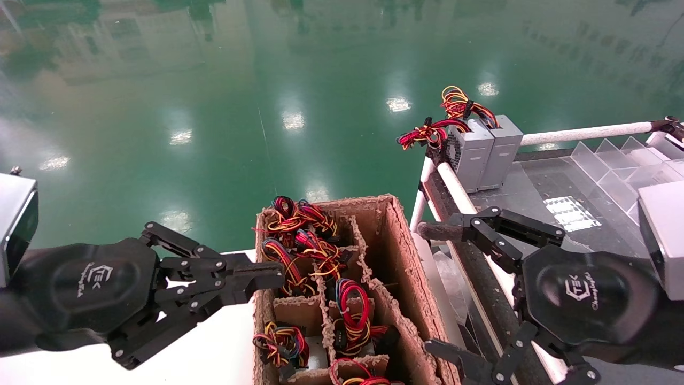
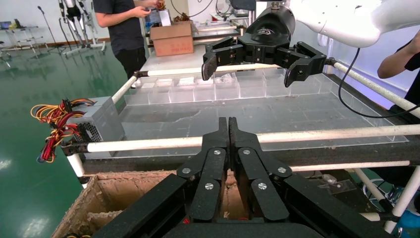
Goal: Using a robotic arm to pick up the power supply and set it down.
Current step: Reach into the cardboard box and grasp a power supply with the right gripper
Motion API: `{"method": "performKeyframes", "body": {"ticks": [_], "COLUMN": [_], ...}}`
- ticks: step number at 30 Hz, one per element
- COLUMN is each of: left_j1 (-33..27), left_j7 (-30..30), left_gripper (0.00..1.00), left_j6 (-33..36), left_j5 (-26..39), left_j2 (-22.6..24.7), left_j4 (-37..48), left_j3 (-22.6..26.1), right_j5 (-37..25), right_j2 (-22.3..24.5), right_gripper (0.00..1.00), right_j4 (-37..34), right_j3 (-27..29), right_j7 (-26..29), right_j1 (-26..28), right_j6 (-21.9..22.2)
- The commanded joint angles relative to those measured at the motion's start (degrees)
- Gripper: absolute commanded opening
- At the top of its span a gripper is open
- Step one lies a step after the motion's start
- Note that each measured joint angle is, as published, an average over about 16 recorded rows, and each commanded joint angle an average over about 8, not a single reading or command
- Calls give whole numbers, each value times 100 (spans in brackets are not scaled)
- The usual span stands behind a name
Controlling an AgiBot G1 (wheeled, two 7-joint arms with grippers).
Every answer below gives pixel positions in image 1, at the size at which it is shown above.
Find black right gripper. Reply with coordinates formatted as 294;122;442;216
418;206;663;385

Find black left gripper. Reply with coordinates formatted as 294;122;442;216
16;221;286;371

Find crumpled clear plastic film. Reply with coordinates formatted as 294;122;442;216
433;249;471;343

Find brown cardboard divider box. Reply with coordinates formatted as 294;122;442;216
252;194;463;385

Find white pipe leg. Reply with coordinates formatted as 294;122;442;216
409;157;438;233

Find black pipe connector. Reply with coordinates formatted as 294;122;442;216
649;115;684;144
425;143;448;167

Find clear acrylic divider tray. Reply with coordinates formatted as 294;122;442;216
569;135;684;228

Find white pipe rail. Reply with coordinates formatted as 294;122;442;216
437;161;570;385
519;121;655;147

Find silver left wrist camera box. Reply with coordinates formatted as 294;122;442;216
0;166;39;288

